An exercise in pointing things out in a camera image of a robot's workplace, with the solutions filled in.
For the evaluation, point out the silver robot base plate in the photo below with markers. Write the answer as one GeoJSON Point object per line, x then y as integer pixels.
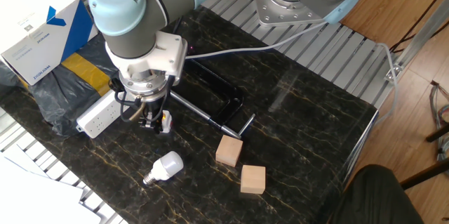
{"type": "Point", "coordinates": [277, 11]}

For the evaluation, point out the black plastic wrapped package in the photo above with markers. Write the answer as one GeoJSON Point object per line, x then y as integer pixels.
{"type": "Point", "coordinates": [63, 97]}

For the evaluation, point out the white blue cardboard box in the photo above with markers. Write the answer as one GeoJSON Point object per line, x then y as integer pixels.
{"type": "Point", "coordinates": [31, 13]}

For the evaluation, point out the white light bulb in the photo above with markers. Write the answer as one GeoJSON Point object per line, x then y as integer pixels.
{"type": "Point", "coordinates": [168, 166]}

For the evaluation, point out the dark trousered person leg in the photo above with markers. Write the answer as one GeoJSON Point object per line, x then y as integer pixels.
{"type": "Point", "coordinates": [375, 199]}

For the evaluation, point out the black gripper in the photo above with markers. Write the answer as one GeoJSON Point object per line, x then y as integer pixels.
{"type": "Point", "coordinates": [154, 106]}

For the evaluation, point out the wooden cube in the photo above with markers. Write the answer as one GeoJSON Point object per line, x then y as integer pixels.
{"type": "Point", "coordinates": [229, 151]}
{"type": "Point", "coordinates": [253, 180]}

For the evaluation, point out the aluminium frame rail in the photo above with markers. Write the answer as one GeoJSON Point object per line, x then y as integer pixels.
{"type": "Point", "coordinates": [417, 34]}

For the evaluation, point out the white bulb holder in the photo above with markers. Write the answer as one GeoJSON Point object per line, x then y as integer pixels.
{"type": "Point", "coordinates": [167, 122]}

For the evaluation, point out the white power strip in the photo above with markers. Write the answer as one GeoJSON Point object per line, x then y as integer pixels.
{"type": "Point", "coordinates": [98, 118]}

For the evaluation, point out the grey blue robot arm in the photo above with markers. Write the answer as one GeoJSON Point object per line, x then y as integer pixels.
{"type": "Point", "coordinates": [129, 34]}

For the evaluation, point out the black C-clamp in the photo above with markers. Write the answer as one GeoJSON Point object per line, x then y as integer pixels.
{"type": "Point", "coordinates": [233, 103]}

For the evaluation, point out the white paper sheets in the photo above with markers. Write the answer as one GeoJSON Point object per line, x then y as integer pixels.
{"type": "Point", "coordinates": [35, 199]}

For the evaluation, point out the dark wooden stool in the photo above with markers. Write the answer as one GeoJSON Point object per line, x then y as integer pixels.
{"type": "Point", "coordinates": [421, 176]}

